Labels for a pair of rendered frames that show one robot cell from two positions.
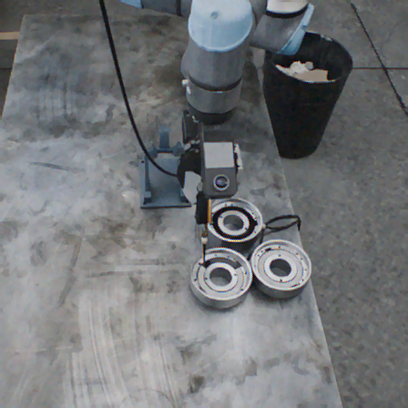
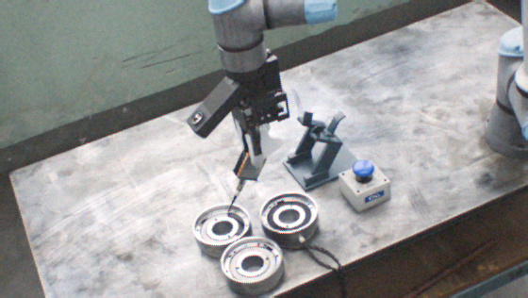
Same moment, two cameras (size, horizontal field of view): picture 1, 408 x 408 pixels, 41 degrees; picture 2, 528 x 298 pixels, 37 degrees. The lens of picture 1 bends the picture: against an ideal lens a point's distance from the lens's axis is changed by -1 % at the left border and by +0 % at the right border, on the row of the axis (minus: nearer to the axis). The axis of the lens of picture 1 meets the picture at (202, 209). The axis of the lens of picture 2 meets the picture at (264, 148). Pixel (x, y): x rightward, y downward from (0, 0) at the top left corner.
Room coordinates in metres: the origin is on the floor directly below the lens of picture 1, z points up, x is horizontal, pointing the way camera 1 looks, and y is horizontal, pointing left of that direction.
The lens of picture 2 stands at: (0.48, -1.08, 1.82)
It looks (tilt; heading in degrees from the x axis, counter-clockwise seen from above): 39 degrees down; 82
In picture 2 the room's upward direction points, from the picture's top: 10 degrees counter-clockwise
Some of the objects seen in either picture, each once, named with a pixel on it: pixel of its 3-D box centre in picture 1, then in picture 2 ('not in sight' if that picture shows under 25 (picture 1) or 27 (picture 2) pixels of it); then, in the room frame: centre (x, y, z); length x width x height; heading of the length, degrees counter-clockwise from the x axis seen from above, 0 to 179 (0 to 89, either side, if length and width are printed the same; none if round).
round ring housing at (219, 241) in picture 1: (232, 225); (289, 219); (0.64, -0.06, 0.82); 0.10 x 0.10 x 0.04
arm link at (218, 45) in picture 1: (219, 37); (237, 8); (0.62, 0.00, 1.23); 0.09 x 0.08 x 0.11; 166
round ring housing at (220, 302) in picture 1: (219, 279); (222, 231); (0.52, -0.04, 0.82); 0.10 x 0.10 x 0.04
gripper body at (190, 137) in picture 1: (208, 127); (254, 91); (0.62, 0.00, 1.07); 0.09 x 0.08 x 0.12; 11
